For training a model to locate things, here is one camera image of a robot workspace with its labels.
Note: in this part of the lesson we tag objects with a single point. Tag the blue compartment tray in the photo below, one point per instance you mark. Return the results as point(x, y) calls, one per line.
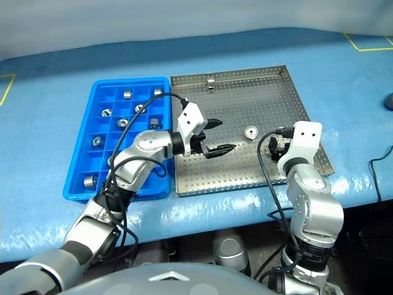
point(80, 159)

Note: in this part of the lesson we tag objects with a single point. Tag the blue plastic table cover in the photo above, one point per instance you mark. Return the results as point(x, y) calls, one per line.
point(46, 215)

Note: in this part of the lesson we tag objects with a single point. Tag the perforated metal tray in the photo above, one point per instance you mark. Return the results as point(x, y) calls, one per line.
point(245, 98)

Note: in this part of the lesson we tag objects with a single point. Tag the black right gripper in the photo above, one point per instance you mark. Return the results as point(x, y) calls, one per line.
point(283, 150)

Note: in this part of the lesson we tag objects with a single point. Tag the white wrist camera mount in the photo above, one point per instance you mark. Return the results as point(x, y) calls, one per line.
point(307, 138)
point(190, 120)

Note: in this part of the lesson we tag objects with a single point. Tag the silver rounded housing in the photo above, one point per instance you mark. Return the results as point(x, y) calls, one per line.
point(230, 252)

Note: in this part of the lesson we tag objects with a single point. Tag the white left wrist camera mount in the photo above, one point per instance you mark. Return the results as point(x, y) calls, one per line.
point(190, 120)

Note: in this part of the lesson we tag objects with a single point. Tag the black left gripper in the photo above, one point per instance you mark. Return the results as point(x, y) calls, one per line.
point(198, 144)

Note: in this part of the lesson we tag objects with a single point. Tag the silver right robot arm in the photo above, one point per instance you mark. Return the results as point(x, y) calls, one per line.
point(316, 209)

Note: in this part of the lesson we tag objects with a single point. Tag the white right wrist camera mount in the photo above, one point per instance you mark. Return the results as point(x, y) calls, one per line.
point(307, 138)

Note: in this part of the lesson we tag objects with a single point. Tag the grey robot torso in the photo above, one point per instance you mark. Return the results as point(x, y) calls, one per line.
point(169, 285)

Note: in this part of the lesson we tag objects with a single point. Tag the grey rounded object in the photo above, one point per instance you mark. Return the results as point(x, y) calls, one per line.
point(390, 101)

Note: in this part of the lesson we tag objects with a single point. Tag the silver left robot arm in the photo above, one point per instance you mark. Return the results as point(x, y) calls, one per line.
point(150, 144)

